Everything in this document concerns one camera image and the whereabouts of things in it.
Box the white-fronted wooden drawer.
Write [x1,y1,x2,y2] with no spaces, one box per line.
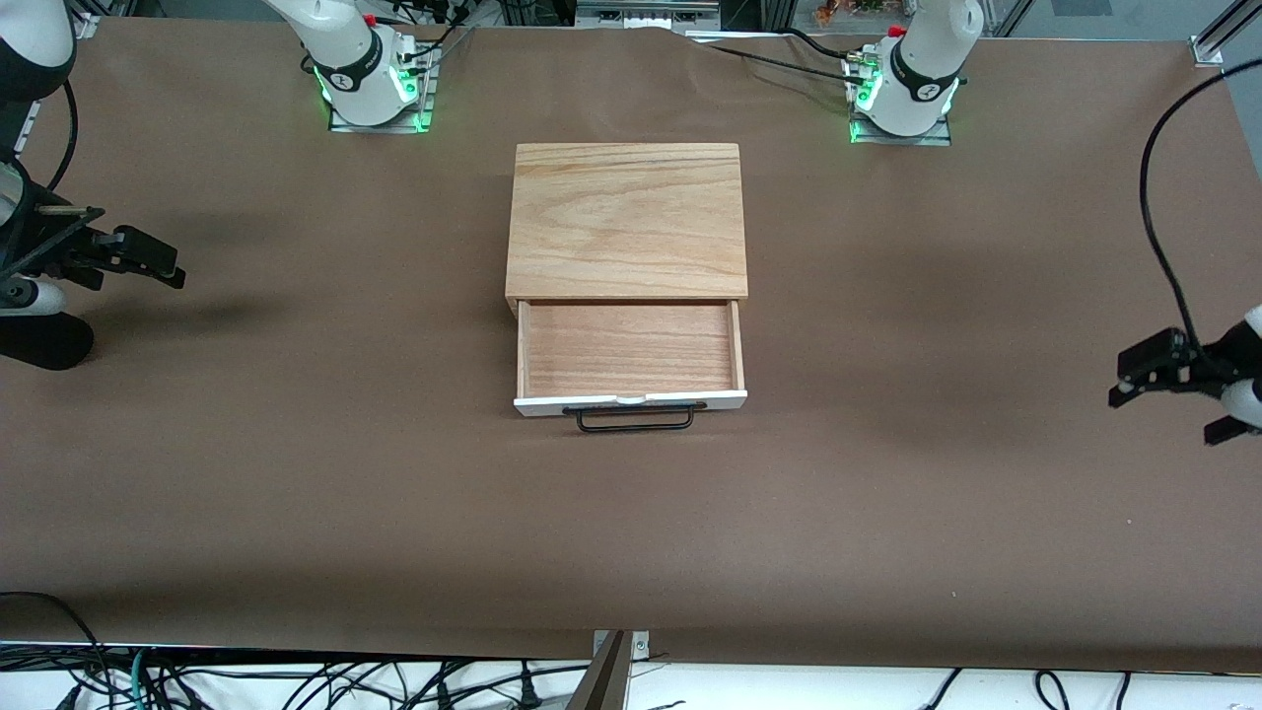
[513,299,749,418]

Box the wooden drawer cabinet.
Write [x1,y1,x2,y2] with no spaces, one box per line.
[505,143,749,316]

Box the black cylinder object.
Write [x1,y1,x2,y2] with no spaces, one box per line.
[0,311,96,371]

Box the brown paper table cover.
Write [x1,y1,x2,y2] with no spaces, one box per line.
[0,15,1262,674]

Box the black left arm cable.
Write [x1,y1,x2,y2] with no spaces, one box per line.
[1140,57,1262,358]

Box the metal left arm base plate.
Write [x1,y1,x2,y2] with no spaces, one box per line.
[850,110,953,146]

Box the aluminium profile corner post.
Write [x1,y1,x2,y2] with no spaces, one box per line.
[1191,0,1262,66]

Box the black looped floor cable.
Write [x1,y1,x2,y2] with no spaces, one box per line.
[0,591,105,710]

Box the black base power cable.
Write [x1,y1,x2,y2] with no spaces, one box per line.
[708,28,871,88]

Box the aluminium frame rail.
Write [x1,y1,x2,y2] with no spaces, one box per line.
[576,0,722,32]

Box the small metal bracket plate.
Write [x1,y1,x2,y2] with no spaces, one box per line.
[593,626,651,660]

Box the grey metal mount bar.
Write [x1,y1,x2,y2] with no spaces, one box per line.
[565,631,630,710]

